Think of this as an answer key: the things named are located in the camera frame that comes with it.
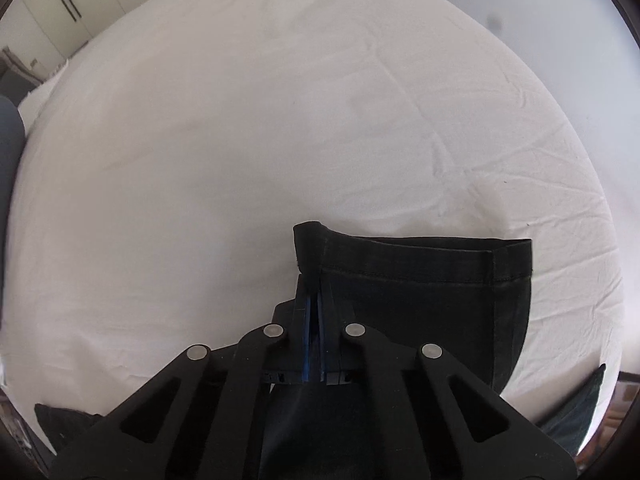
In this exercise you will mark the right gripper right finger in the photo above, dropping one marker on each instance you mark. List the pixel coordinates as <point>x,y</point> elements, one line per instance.
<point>387,411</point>

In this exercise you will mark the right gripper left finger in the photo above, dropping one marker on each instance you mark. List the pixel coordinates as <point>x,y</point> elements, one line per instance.
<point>203,416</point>

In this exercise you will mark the white bed sheet mattress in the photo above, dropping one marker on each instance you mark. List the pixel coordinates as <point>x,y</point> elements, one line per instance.
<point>162,178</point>

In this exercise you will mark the black jeans pants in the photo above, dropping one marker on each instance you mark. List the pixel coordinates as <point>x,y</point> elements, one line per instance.
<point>469,296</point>

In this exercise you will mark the blue rolled duvet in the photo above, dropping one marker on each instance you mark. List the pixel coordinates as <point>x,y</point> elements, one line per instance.
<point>12,143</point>

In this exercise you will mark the cream wardrobe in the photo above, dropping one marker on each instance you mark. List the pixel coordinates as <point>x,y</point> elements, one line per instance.
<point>42,34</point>

